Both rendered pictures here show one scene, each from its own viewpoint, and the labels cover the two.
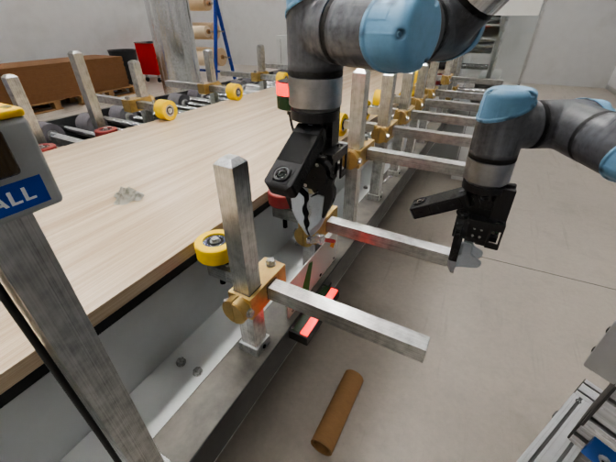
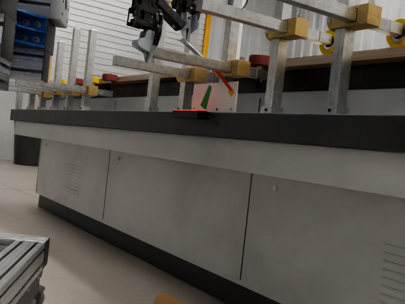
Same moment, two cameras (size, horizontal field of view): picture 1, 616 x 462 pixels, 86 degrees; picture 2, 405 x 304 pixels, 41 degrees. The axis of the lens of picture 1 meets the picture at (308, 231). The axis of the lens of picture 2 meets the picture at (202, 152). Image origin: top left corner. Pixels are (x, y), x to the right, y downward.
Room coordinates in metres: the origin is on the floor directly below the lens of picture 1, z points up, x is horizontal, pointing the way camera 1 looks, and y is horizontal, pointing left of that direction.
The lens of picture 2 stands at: (1.47, -1.64, 0.59)
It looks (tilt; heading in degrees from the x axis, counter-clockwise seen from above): 1 degrees down; 118
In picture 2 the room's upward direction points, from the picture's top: 6 degrees clockwise
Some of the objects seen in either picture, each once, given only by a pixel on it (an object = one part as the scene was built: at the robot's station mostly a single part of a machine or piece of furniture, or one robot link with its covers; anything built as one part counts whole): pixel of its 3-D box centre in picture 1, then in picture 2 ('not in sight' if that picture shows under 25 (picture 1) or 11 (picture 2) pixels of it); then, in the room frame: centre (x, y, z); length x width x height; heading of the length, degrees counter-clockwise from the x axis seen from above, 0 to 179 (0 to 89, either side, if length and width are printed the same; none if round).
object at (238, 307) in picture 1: (256, 290); (190, 75); (0.46, 0.10, 0.84); 0.14 x 0.06 x 0.05; 151
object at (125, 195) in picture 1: (127, 192); not in sight; (0.72, 0.44, 0.91); 0.09 x 0.07 x 0.02; 28
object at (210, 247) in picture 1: (219, 261); not in sight; (0.52, 0.18, 0.85); 0.08 x 0.08 x 0.11
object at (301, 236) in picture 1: (315, 224); (232, 69); (0.68, -0.02, 0.85); 0.14 x 0.06 x 0.05; 151
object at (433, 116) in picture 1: (421, 115); not in sight; (1.32, -0.44, 0.95); 0.50 x 0.04 x 0.04; 61
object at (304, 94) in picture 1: (313, 93); not in sight; (0.49, -0.01, 1.18); 0.08 x 0.08 x 0.05
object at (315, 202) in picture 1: (323, 210); (185, 25); (0.49, -0.03, 0.99); 0.06 x 0.03 x 0.09; 151
